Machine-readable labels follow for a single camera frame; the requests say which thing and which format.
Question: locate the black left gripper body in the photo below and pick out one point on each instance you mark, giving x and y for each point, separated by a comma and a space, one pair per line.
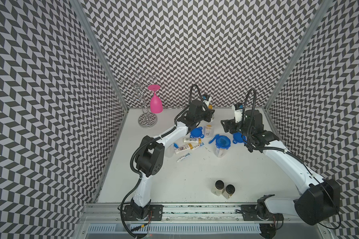
206, 115

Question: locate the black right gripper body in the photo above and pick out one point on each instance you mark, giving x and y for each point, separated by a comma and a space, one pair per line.
234, 127

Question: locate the white tube gold cap front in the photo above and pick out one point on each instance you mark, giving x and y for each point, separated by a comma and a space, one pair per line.
208, 129

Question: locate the white tube gold cap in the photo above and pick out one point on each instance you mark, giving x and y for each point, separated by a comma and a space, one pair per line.
208, 129
183, 148
192, 140

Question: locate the blue lid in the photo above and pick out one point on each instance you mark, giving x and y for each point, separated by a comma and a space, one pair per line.
239, 138
221, 141
197, 133

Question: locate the small toothpaste tube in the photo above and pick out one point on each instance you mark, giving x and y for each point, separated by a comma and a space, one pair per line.
184, 157
198, 146

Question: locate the small toothpaste tube front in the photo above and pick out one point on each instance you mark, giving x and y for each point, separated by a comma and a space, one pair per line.
184, 157

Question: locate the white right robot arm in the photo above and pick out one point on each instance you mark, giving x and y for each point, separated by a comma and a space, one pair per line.
319, 198

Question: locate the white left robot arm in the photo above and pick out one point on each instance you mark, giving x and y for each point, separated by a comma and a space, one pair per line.
148, 158

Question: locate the white tube gold cap back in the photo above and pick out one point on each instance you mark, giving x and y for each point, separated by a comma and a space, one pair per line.
192, 140

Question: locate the pink plastic wine glass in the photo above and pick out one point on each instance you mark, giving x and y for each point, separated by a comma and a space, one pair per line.
155, 102

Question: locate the clear container lying open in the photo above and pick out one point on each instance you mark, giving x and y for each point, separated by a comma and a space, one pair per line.
169, 150

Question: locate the black cap jar left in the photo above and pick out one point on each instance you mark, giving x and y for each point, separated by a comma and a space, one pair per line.
218, 188

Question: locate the black cap jar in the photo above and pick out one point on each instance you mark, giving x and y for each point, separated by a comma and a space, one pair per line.
218, 188
228, 191

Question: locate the black cap jar right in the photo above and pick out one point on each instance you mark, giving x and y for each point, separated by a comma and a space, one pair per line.
228, 191

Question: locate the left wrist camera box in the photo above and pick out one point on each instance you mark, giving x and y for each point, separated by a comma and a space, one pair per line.
207, 100

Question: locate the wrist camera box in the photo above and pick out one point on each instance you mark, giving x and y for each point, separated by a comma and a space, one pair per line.
238, 110
207, 100

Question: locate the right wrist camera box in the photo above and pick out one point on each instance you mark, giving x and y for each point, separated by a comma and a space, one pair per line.
238, 110

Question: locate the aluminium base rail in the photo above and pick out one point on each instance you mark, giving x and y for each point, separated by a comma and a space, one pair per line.
192, 220

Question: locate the aluminium right corner post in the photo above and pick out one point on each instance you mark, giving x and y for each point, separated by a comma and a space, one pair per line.
307, 36

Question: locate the aluminium corner post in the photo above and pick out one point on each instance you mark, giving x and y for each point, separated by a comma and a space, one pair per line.
82, 18
307, 36

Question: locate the aluminium left corner post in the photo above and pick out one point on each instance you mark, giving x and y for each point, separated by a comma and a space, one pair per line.
82, 18

